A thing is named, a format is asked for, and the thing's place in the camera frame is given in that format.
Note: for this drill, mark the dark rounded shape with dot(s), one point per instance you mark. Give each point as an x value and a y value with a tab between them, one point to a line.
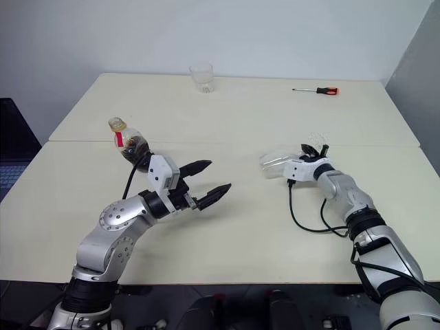
282	311
201	314

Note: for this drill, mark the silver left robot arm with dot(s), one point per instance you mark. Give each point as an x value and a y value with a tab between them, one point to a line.
117	214

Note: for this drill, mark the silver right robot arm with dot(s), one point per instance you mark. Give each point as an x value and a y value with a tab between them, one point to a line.
343	187

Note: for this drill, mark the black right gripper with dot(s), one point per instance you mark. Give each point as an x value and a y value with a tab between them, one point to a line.
311	158

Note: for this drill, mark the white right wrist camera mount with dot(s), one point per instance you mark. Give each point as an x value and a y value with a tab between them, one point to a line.
300	170

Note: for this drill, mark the clear bottle with dark drink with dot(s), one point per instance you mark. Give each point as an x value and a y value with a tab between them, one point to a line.
132	144

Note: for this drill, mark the dark open laptop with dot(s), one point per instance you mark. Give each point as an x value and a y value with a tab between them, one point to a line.
13	137

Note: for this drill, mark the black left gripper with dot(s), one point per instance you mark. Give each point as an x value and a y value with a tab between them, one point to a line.
180	196

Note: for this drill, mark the clear glass tumbler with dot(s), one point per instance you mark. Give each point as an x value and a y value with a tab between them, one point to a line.
202	78

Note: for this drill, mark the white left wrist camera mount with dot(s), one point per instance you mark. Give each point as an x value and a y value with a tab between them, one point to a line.
161	170

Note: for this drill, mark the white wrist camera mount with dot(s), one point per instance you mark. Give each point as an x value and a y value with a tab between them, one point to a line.
300	170
161	170

